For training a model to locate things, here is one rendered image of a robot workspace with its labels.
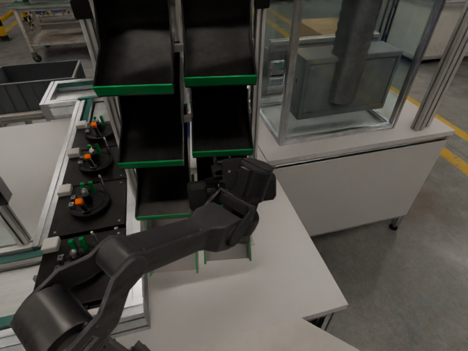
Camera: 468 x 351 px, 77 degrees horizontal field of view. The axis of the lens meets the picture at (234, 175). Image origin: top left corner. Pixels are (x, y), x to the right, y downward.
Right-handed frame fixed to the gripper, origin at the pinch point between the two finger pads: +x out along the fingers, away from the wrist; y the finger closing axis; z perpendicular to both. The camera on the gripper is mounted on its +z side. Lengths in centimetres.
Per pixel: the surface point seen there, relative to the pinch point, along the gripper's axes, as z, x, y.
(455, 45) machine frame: 22, 67, -117
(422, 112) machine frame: -11, 78, -116
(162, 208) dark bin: -7.4, 4.9, 16.3
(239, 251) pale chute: -26.8, 8.5, -2.6
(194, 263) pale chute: -27.4, 7.0, 10.6
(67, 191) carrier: -17, 45, 54
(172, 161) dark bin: 7.5, -3.4, 11.6
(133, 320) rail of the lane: -36.9, -0.3, 28.3
